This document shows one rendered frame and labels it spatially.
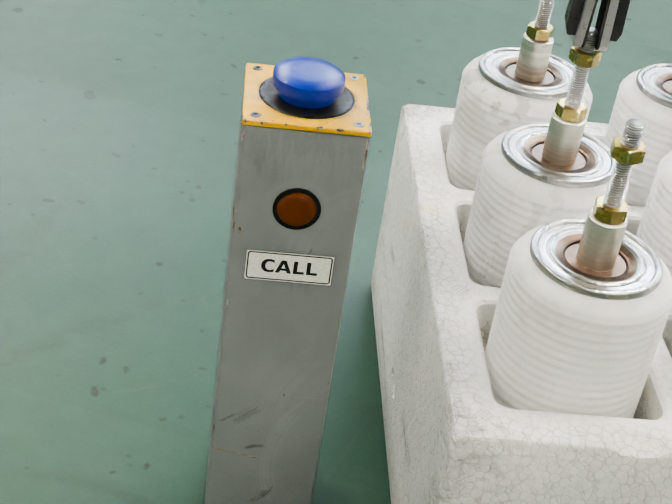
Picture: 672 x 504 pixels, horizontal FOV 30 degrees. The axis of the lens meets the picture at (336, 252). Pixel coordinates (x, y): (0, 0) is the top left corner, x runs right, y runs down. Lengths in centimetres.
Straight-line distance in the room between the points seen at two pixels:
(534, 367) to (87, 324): 43
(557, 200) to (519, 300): 10
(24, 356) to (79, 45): 55
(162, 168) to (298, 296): 52
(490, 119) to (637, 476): 29
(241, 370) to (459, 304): 14
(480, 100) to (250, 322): 26
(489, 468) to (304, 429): 14
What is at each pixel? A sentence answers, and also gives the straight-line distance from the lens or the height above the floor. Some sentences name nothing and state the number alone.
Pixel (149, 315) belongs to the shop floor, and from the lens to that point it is 104.
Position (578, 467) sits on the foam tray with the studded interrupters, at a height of 16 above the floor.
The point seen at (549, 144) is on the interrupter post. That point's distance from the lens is 81.
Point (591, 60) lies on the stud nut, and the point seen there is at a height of 32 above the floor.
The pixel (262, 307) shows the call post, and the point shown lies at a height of 19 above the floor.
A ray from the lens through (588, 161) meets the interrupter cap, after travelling 82.
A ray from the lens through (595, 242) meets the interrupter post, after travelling 71.
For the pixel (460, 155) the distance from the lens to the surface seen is 93.
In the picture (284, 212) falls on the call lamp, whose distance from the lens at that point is 70.
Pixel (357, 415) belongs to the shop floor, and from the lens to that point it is 97.
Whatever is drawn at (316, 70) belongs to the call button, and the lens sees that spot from 70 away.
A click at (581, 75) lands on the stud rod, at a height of 31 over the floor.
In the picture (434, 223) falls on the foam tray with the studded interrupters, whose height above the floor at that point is 18.
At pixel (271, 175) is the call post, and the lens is 69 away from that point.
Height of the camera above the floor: 63
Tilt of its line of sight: 34 degrees down
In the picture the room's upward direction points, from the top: 9 degrees clockwise
